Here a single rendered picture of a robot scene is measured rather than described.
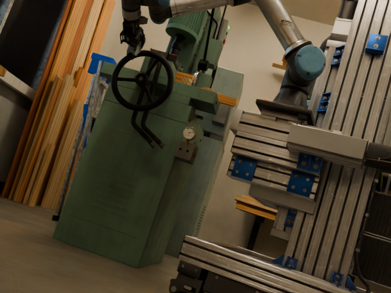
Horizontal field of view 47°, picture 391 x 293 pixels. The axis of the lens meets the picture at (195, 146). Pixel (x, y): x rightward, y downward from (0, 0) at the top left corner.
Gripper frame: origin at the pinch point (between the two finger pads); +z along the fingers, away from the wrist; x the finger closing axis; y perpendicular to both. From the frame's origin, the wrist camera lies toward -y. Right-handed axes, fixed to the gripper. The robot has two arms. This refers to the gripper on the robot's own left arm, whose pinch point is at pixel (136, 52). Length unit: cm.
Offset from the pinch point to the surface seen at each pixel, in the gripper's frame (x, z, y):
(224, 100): 38, 34, -20
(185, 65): 11, 34, -39
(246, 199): 58, 214, -88
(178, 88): 17.6, 22.4, -8.4
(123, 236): 16, 60, 57
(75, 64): -114, 130, -111
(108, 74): -19.1, 23.9, -5.9
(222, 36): 21, 35, -73
